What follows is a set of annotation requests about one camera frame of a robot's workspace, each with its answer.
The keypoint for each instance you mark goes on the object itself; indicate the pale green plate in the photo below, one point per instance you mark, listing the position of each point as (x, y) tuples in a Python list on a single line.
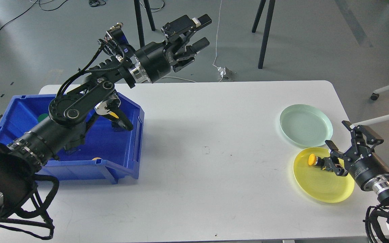
[(305, 125)]

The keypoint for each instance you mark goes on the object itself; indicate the green push button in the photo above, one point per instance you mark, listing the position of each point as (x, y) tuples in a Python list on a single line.
[(42, 117)]

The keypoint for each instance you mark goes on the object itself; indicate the white power adapter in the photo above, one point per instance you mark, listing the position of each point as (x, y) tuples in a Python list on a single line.
[(225, 74)]

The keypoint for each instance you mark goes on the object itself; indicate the blue plastic bin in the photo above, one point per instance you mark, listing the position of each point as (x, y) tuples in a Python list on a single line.
[(120, 150)]

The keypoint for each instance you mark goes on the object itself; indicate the yellow plate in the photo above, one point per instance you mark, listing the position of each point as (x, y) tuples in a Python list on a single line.
[(324, 186)]

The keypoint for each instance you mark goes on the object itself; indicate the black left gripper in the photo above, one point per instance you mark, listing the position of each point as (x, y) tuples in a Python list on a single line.
[(156, 60)]

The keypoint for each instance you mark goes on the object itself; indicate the black tripod legs right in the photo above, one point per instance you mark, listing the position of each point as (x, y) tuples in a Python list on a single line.
[(267, 26)]

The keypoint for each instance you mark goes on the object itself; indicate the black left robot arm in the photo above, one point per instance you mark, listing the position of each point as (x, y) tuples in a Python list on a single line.
[(25, 195)]

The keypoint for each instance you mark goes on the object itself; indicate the yellow push button back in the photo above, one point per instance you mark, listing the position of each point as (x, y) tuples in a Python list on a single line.
[(115, 123)]

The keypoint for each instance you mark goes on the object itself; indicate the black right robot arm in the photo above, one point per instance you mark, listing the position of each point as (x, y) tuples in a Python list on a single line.
[(377, 217)]

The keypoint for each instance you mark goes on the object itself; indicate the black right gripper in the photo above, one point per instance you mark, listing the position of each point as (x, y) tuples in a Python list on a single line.
[(361, 161)]

